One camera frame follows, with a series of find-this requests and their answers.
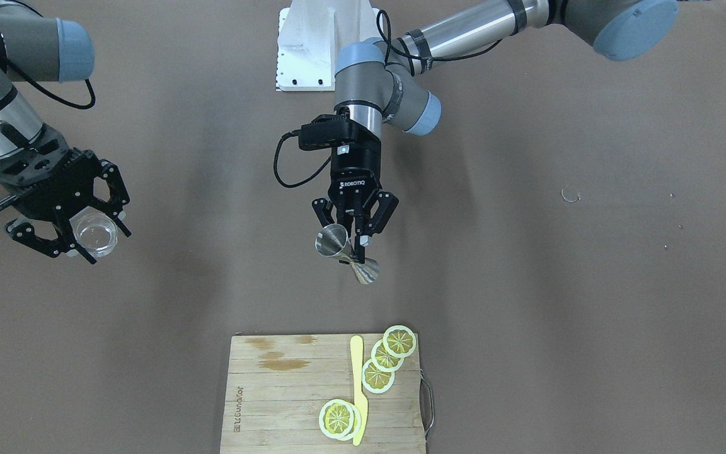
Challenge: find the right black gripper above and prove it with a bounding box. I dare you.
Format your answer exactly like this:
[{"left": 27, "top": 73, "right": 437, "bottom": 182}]
[{"left": 5, "top": 150, "right": 132, "bottom": 264}]

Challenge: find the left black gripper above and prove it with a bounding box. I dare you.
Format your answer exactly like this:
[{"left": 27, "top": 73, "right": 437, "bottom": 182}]
[{"left": 311, "top": 140, "right": 400, "bottom": 247}]

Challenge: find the clear glass cup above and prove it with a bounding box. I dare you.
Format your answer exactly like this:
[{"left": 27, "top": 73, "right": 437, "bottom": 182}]
[{"left": 70, "top": 207, "right": 118, "bottom": 259}]

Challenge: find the steel double jigger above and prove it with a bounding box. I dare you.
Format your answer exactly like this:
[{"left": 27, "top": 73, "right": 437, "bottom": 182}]
[{"left": 315, "top": 224, "right": 380, "bottom": 285}]

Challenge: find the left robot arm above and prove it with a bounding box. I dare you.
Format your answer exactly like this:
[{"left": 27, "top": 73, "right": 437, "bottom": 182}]
[{"left": 299, "top": 1, "right": 678, "bottom": 262}]

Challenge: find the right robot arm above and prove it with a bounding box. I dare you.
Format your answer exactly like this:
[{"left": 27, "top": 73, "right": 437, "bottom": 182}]
[{"left": 0, "top": 1, "right": 130, "bottom": 264}]

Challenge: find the lemon slice at board end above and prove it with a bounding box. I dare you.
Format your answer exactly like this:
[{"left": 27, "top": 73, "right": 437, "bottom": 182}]
[{"left": 383, "top": 325, "right": 418, "bottom": 358}]

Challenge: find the middle lemon slice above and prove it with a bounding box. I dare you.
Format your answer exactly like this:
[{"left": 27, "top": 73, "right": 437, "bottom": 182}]
[{"left": 371, "top": 339, "right": 404, "bottom": 373}]

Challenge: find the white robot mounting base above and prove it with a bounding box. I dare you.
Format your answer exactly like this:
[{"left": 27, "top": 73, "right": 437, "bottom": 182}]
[{"left": 276, "top": 1, "right": 379, "bottom": 92}]

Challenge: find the wooden cutting board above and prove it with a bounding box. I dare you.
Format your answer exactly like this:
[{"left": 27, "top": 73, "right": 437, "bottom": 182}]
[{"left": 220, "top": 334, "right": 432, "bottom": 453}]

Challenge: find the yellow plastic knife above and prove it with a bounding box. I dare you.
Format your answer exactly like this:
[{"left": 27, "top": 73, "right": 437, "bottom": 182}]
[{"left": 350, "top": 334, "right": 369, "bottom": 446}]

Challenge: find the lone front lemon slice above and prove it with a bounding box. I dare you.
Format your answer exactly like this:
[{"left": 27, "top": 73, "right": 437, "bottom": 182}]
[{"left": 319, "top": 399, "right": 362, "bottom": 441}]

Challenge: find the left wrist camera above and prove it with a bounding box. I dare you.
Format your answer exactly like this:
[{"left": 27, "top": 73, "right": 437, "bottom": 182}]
[{"left": 299, "top": 114, "right": 360, "bottom": 151}]

